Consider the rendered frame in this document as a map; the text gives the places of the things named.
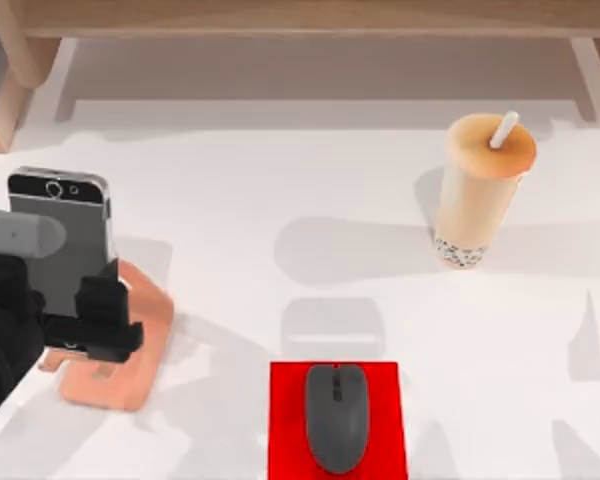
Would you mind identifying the wooden cabinet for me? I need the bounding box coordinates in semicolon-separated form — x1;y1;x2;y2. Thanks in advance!
0;0;62;154

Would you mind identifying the grey smartphone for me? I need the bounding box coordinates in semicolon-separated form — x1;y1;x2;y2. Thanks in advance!
6;166;120;351

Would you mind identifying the salmon phone stand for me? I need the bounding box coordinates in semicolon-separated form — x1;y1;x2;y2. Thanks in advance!
37;259;175;413

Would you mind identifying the red mouse pad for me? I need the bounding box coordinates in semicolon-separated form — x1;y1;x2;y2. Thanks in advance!
267;360;411;480

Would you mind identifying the white drinking straw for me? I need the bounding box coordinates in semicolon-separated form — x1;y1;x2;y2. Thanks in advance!
489;110;521;150

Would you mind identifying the wooden shelf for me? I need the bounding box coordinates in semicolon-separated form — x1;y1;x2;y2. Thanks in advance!
22;0;600;124

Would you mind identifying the bubble tea cup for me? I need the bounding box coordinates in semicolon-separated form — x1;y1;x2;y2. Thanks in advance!
432;112;538;272

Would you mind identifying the dark grey computer mouse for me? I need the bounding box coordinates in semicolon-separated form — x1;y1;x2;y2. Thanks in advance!
305;363;369;476

